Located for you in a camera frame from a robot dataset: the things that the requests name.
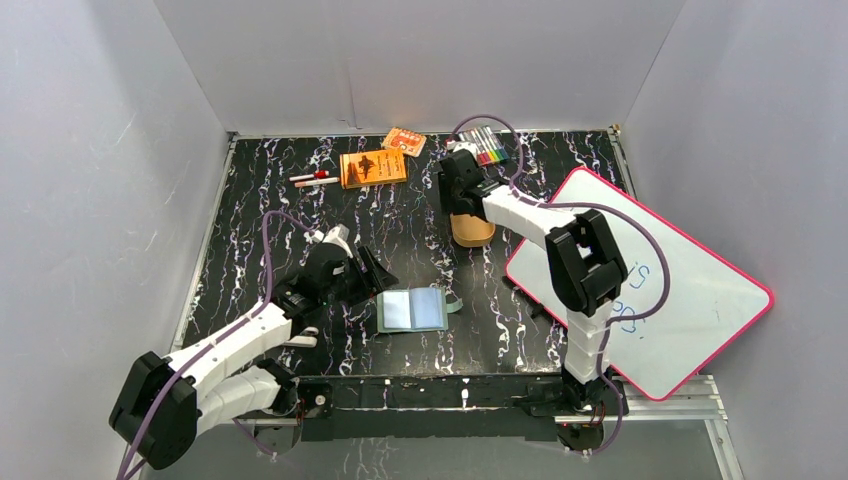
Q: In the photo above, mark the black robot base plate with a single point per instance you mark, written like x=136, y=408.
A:
x=545, y=407

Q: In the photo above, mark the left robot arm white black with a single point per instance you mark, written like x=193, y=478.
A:
x=166, y=402

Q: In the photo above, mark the white whiteboard eraser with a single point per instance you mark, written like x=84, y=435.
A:
x=305, y=339

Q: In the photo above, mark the white marker pen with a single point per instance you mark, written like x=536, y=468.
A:
x=317, y=182

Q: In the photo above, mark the red capped marker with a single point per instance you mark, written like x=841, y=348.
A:
x=320, y=174

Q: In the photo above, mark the aluminium frame rail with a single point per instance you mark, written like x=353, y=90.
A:
x=698, y=401

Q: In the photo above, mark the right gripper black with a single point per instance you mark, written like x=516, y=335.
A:
x=446, y=195

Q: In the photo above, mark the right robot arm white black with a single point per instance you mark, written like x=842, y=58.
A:
x=585, y=268

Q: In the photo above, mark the orange book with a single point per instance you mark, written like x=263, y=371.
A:
x=372, y=168

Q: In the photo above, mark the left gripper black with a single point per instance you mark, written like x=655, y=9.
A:
x=365, y=275

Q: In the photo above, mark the tan oval tray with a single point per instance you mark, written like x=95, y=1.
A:
x=469, y=231

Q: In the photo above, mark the small orange card pack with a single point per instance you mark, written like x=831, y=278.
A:
x=408, y=142

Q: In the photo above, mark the black whiteboard clip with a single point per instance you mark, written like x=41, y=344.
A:
x=538, y=312

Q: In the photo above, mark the coloured marker set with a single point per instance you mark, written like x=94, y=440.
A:
x=487, y=148

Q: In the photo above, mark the pink framed whiteboard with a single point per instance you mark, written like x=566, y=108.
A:
x=680, y=303

